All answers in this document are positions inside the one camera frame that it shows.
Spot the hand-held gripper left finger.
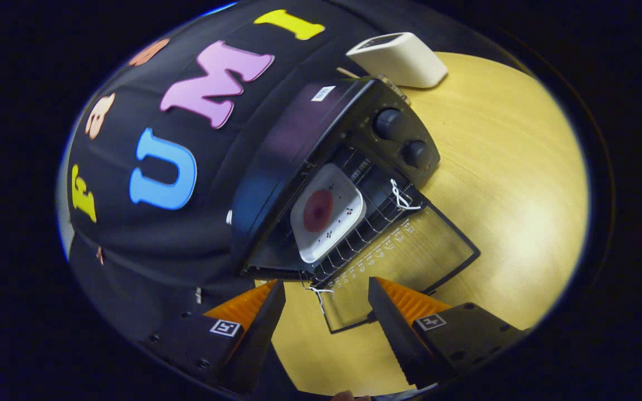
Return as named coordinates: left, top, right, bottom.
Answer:
left=145, top=280, right=287, bottom=395

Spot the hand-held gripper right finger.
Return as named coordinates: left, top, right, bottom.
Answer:
left=367, top=277, right=527, bottom=390

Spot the white square plate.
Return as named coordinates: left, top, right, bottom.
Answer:
left=290, top=163, right=367, bottom=264

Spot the pink round meat slice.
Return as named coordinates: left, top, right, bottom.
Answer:
left=303, top=189, right=334, bottom=233

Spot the black toaster oven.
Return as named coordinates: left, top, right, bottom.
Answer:
left=231, top=77, right=481, bottom=335

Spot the white toaster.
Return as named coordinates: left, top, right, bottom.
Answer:
left=346, top=32, right=449, bottom=89

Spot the wire utensil holder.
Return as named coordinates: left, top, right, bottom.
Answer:
left=378, top=75, right=412, bottom=105

